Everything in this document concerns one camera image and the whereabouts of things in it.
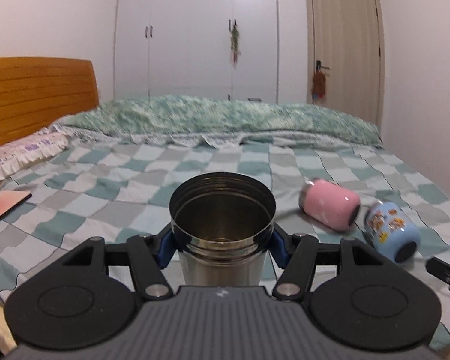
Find stainless steel cup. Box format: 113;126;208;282
169;172;276;287

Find pink cup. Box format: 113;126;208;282
298;179;361;232

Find blue cartoon cup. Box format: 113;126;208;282
364;201;421;264

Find checkered bed sheet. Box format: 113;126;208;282
0;134;450;353

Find green floral quilt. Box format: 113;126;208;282
55;95;382;148

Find brown plush door ornament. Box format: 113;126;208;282
311;69;326;104

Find pink book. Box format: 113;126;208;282
0;191;32;219

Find purple floral pillow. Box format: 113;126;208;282
0;127;69;184

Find green hanging wardrobe ornament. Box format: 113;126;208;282
230;20;241;68

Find wooden headboard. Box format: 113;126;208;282
0;57;99;146

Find white wardrobe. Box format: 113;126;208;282
113;0;279;103

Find beige door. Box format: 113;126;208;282
306;0;385;125

